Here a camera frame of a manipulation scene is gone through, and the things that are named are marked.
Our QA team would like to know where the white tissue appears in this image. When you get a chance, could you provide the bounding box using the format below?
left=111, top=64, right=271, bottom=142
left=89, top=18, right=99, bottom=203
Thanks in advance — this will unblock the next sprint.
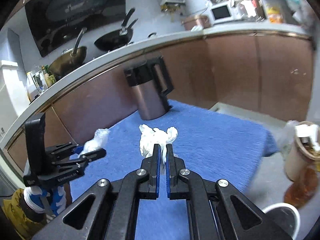
left=139, top=124, right=178, bottom=165

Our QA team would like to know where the clear white plastic bag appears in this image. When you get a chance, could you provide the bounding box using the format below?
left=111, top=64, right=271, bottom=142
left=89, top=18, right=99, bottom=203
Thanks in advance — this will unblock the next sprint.
left=74, top=128, right=110, bottom=158

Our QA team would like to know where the steel trash bin white rim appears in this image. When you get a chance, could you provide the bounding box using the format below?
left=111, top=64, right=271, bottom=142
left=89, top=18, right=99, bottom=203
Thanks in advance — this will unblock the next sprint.
left=262, top=203, right=301, bottom=240

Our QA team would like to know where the blue white gloved hand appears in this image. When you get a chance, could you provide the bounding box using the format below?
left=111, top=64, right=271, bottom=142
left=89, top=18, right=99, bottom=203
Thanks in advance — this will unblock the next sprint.
left=23, top=186, right=66, bottom=216

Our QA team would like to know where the blue towel on table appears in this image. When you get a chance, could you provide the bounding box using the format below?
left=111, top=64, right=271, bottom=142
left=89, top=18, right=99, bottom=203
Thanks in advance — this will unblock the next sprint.
left=70, top=100, right=278, bottom=239

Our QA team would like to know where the white jug on counter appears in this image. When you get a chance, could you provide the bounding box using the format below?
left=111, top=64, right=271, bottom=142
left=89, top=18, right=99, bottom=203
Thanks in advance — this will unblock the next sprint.
left=26, top=72, right=39, bottom=102

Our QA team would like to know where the clear glass utensil jar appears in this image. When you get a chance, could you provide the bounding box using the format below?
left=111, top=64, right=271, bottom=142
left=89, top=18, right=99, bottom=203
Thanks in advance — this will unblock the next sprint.
left=32, top=70, right=48, bottom=94

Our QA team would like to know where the black and copper electric kettle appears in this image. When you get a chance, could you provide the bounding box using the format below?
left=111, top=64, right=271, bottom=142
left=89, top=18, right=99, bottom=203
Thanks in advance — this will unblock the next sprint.
left=124, top=56, right=174, bottom=120

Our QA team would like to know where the cooking oil bottle yellow cap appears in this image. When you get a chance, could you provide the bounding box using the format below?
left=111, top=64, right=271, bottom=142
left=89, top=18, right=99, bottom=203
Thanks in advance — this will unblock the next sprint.
left=284, top=165, right=319, bottom=209

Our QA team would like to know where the pot lid on counter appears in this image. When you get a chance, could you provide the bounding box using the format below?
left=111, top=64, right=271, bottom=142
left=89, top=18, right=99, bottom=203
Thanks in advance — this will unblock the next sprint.
left=148, top=32, right=157, bottom=38

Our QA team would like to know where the beige full waste bucket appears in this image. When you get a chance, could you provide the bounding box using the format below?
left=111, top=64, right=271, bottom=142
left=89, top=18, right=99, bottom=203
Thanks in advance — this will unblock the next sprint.
left=276, top=120, right=319, bottom=181

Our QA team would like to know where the black frying pan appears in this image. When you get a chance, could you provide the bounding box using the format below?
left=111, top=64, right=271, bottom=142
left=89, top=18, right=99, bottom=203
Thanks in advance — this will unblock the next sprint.
left=94, top=8, right=138, bottom=52

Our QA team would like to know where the black range hood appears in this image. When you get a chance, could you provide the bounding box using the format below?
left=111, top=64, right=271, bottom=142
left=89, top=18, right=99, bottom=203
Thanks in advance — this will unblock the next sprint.
left=25, top=0, right=125, bottom=57

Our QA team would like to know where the white microwave oven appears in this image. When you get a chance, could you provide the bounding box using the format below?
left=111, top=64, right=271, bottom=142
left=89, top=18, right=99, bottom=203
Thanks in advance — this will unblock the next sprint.
left=211, top=2, right=236, bottom=24

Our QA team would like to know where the yellow oil bottle on counter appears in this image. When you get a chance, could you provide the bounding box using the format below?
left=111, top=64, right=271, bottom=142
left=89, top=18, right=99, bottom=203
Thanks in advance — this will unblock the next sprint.
left=265, top=3, right=284, bottom=23

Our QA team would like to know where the bronze wok with handle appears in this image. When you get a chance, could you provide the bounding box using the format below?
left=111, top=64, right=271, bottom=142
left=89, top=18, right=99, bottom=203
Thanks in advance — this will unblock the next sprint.
left=48, top=27, right=87, bottom=81

